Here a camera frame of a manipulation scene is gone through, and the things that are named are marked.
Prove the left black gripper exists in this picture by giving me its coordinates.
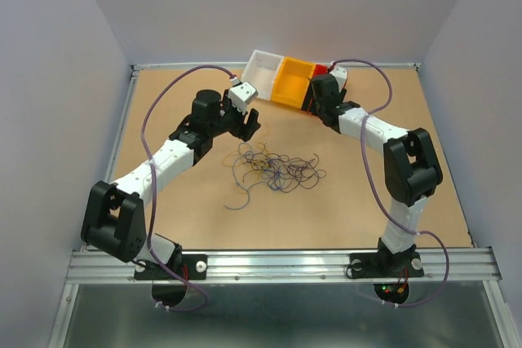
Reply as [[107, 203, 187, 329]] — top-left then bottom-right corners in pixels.
[[209, 89, 261, 143]]

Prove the thin wire bundle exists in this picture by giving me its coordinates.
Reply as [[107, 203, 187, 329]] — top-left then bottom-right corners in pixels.
[[222, 121, 327, 211]]

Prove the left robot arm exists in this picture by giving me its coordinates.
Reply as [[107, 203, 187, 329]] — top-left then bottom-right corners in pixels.
[[81, 82, 260, 278]]

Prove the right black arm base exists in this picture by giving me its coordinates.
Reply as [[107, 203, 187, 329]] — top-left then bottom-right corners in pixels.
[[345, 239, 424, 280]]

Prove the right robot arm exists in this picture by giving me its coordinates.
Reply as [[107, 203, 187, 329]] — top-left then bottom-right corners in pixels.
[[310, 73, 443, 275]]

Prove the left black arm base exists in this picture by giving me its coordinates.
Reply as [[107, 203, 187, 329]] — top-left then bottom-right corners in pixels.
[[133, 253, 208, 281]]

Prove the red plastic bin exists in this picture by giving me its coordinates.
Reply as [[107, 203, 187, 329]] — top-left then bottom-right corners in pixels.
[[304, 64, 328, 98]]

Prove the yellow plastic bin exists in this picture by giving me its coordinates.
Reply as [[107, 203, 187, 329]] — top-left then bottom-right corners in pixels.
[[270, 57, 316, 109]]

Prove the white plastic bin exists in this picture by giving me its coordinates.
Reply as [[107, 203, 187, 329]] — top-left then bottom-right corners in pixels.
[[241, 50, 284, 101]]

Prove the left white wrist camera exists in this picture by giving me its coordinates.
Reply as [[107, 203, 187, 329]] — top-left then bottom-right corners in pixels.
[[226, 76, 259, 115]]

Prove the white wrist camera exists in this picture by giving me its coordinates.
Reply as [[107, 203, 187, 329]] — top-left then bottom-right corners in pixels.
[[329, 65, 348, 91], [226, 76, 259, 115]]

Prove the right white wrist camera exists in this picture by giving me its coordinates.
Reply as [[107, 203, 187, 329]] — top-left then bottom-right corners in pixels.
[[329, 65, 348, 91]]

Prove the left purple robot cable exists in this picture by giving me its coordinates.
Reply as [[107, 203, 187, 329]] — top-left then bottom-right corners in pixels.
[[140, 65, 241, 312]]

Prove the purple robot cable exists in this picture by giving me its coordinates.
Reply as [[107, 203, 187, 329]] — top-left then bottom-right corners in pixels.
[[330, 58, 450, 309], [140, 65, 241, 312]]

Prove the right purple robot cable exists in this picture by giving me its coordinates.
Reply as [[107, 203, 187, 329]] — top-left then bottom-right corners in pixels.
[[330, 58, 450, 309]]

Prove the aluminium front rail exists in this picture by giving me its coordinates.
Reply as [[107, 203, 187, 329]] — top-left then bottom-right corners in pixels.
[[65, 248, 502, 285]]

